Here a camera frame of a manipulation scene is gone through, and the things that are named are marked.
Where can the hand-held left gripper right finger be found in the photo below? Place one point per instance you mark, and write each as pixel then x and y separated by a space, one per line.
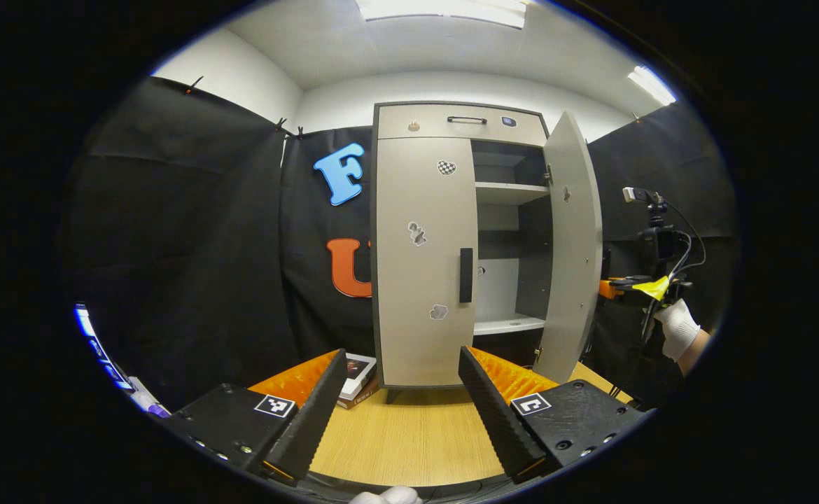
pixel 497 420

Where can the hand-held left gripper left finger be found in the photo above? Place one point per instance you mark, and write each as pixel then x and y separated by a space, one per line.
pixel 304 427

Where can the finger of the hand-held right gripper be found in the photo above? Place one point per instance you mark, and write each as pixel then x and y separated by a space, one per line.
pixel 610 288

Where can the grey cabinet door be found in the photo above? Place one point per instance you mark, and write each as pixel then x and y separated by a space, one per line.
pixel 574 266
pixel 416 280

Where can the grey double-door shoe cabinet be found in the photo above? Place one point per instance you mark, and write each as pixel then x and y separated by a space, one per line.
pixel 507 287

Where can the white low cabinet shelf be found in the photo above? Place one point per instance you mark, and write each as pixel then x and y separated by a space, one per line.
pixel 507 324

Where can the white high cabinet shelf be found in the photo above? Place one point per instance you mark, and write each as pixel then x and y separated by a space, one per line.
pixel 511 192

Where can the grey cabinet drawer front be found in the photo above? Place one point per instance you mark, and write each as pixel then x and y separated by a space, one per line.
pixel 437 122

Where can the brown cover book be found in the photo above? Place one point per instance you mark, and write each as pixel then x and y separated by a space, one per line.
pixel 362 399

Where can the white cover book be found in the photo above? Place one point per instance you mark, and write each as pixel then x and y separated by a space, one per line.
pixel 357 369

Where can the small ceiling light panel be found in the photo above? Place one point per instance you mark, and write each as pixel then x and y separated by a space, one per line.
pixel 651 85

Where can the black backdrop cloth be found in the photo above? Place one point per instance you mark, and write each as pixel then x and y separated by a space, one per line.
pixel 185 245

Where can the blue lit screen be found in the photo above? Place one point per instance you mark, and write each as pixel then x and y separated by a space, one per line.
pixel 98 343

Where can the large ceiling light panel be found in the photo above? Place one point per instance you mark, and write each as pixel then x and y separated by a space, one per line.
pixel 444 10

